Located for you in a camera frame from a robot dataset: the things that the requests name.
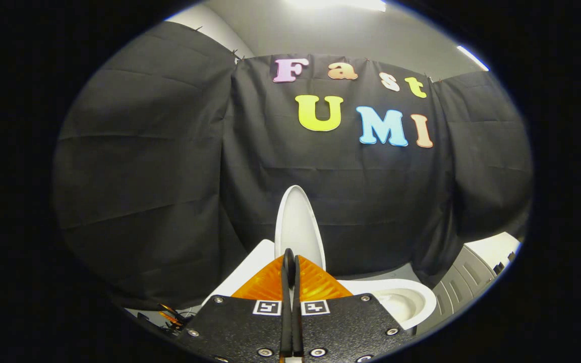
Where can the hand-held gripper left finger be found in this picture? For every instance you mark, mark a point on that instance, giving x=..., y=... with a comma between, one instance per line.
x=235, y=327

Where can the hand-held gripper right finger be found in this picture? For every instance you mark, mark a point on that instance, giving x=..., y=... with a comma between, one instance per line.
x=346, y=327

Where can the orange black tool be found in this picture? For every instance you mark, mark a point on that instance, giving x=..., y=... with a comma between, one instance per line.
x=172, y=317

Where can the black backdrop cloth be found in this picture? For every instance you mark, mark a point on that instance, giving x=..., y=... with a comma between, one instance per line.
x=169, y=176

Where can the large ceiling light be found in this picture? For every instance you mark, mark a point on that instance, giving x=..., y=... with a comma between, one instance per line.
x=336, y=4

